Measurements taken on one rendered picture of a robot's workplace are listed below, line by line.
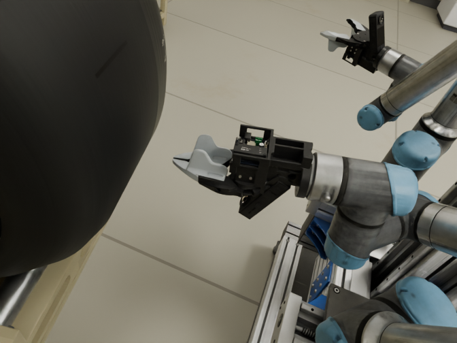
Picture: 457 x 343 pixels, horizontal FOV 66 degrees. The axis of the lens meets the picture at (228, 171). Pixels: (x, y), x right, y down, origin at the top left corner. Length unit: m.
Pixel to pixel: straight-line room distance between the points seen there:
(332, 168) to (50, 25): 0.38
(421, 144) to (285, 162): 0.66
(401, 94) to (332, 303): 0.57
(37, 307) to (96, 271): 1.01
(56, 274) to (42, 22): 0.49
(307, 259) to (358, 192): 1.09
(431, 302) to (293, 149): 0.40
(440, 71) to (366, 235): 0.54
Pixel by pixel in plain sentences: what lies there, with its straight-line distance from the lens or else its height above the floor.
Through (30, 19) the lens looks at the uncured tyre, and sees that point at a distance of 0.31.
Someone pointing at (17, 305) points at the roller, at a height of 0.91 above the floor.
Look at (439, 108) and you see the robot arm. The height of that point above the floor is 1.01.
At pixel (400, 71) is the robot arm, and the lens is 1.18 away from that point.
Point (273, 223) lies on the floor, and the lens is 1.92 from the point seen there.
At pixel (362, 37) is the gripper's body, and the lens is 1.24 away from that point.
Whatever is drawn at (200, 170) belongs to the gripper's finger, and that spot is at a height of 1.09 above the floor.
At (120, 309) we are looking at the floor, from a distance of 1.60.
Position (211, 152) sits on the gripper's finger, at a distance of 0.56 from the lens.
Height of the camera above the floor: 1.48
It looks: 45 degrees down
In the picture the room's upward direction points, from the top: 15 degrees clockwise
